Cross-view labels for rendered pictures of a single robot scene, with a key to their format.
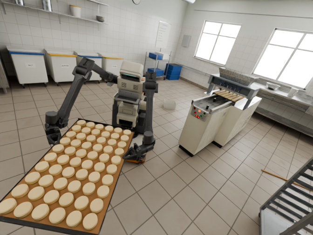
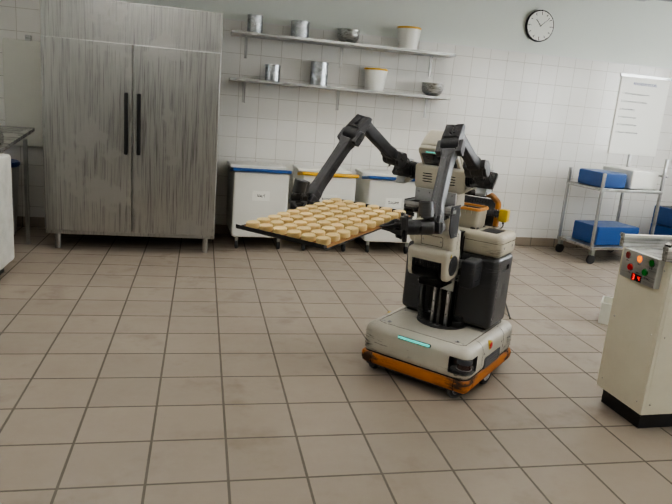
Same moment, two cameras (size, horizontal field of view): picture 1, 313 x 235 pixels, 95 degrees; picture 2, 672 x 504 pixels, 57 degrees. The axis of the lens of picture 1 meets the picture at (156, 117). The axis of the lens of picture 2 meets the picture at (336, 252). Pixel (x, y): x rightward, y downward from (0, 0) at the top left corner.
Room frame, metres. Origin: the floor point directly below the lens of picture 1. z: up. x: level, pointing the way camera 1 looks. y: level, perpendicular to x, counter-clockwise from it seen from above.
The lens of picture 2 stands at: (-1.37, -1.04, 1.40)
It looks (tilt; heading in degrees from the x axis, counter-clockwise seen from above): 13 degrees down; 35
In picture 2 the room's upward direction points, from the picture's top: 5 degrees clockwise
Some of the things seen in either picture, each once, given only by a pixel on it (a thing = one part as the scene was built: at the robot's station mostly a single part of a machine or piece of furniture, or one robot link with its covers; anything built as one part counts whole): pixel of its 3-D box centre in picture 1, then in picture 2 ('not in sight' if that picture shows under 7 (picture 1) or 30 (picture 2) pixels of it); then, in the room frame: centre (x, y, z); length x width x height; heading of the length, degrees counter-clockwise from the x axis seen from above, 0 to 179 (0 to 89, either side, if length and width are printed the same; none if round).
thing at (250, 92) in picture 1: (229, 90); not in sight; (2.49, -1.13, 1.01); 0.72 x 0.33 x 0.34; 50
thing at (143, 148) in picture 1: (139, 150); (409, 227); (0.65, 0.05, 0.98); 0.07 x 0.07 x 0.10; 47
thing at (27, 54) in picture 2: not in sight; (29, 91); (1.73, 4.72, 1.27); 0.42 x 0.06 x 1.00; 138
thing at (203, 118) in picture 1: (199, 113); (641, 267); (1.83, -0.57, 0.77); 0.24 x 0.04 x 0.14; 50
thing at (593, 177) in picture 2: (155, 56); (601, 178); (5.63, 0.53, 0.87); 0.40 x 0.30 x 0.16; 51
